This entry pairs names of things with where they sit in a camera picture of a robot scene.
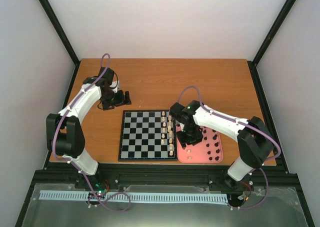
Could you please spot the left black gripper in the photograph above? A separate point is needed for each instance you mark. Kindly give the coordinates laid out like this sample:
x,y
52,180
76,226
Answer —
x,y
121,99

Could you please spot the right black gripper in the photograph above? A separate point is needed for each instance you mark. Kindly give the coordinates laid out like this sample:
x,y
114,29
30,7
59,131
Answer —
x,y
183,140

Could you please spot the white bishop chess piece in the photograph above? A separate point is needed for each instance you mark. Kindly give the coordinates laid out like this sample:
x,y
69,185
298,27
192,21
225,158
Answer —
x,y
170,123

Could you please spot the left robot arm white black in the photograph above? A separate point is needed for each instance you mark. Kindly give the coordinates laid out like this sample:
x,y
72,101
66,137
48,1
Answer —
x,y
64,134

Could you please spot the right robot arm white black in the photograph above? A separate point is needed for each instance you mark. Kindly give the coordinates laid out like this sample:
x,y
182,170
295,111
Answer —
x,y
251,135

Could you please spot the black white chess board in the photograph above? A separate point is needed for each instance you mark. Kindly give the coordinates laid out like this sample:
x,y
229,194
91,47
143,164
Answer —
x,y
141,135

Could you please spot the pink plastic tray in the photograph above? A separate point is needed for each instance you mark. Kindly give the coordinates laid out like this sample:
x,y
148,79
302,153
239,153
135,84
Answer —
x,y
209,151

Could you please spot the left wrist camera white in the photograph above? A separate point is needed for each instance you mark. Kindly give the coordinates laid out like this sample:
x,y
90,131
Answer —
x,y
115,86

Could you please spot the black aluminium frame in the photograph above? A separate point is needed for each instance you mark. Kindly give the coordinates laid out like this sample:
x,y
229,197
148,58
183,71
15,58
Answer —
x,y
159,174

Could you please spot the light blue slotted cable duct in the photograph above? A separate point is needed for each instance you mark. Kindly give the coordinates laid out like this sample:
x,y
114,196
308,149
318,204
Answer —
x,y
136,197

